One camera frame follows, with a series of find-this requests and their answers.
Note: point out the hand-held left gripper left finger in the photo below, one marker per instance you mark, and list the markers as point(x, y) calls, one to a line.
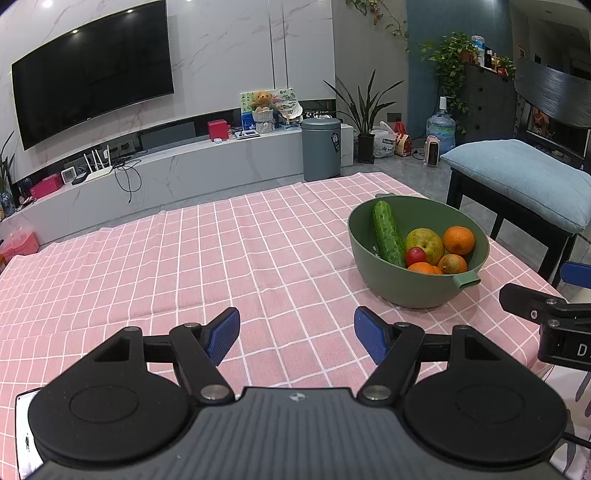
point(224, 334)

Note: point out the teddy bear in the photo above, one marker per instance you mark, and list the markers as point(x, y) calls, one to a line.
point(261, 101)

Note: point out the hanging vine plant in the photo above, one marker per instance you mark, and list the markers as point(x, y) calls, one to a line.
point(376, 11)

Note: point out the grey blue trash can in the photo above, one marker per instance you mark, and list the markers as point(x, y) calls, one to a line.
point(321, 147)

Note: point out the potted long leaf plant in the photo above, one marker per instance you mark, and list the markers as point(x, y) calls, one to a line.
point(364, 120)

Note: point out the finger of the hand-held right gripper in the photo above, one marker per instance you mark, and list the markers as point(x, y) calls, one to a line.
point(521, 297)
point(577, 274)

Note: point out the yellow green pear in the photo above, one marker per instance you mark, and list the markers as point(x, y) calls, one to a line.
point(427, 242)

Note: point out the white plastic bag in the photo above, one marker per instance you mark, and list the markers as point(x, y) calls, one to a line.
point(383, 141)

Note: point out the red box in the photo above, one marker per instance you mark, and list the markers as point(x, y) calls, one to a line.
point(217, 130)

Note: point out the pink checked tablecloth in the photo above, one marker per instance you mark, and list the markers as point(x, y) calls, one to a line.
point(207, 258)

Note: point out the red tomato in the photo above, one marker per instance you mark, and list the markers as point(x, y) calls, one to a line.
point(415, 256)

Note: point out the dark curved counter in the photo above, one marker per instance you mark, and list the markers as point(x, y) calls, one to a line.
point(554, 87)

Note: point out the red bag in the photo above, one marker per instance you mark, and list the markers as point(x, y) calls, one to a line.
point(403, 143)

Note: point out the blue bench cushion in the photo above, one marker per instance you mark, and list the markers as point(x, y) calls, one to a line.
point(517, 175)

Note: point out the black television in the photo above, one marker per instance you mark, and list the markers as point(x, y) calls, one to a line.
point(92, 74)

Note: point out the white router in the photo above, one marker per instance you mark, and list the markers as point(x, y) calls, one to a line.
point(99, 174)

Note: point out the leaf print cloth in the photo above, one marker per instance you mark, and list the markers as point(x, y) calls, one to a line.
point(575, 406)

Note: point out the leafy pothos plant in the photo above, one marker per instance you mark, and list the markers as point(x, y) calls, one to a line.
point(450, 60)

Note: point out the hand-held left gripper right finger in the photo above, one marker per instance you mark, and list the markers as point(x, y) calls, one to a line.
point(371, 334)

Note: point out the blue water jug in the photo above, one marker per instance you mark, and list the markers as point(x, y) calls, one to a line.
point(441, 131)

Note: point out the pink plastic box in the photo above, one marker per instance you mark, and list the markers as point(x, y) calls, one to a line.
point(18, 247)

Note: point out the smartphone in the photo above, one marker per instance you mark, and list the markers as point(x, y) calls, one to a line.
point(23, 443)

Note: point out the brownish small orange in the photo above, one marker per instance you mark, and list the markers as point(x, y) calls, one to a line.
point(452, 264)

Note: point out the green bowl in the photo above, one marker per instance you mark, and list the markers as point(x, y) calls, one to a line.
point(406, 290)

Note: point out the magenta box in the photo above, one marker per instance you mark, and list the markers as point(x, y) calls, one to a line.
point(46, 188)

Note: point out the small white clock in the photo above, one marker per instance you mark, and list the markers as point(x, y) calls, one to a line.
point(68, 177)

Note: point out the white marble tv cabinet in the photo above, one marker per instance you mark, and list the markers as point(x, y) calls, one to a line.
point(207, 166)

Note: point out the small pink heater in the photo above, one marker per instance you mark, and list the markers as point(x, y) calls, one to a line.
point(434, 152)

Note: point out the dark drawer cabinet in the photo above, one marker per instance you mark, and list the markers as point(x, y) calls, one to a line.
point(489, 101)

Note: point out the large orange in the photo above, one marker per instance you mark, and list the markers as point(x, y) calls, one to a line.
point(458, 240)

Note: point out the cucumber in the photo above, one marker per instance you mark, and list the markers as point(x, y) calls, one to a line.
point(388, 230)

